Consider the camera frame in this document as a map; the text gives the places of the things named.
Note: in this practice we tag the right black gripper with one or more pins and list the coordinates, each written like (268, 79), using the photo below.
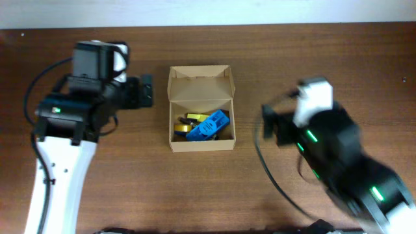
(285, 121)

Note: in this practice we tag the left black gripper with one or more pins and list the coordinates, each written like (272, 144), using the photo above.
(134, 98)

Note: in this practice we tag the yellow highlighter pen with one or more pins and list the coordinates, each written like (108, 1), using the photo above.
(196, 117)

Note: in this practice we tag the brown cardboard box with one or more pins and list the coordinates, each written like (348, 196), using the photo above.
(201, 90)

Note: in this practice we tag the black whiteboard marker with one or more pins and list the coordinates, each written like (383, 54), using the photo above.
(187, 121)

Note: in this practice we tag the yellow adhesive tape roll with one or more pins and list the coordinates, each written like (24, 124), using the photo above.
(182, 128)

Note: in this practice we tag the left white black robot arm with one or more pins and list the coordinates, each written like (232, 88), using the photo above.
(69, 122)

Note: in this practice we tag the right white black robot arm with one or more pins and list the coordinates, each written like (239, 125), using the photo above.
(365, 189)

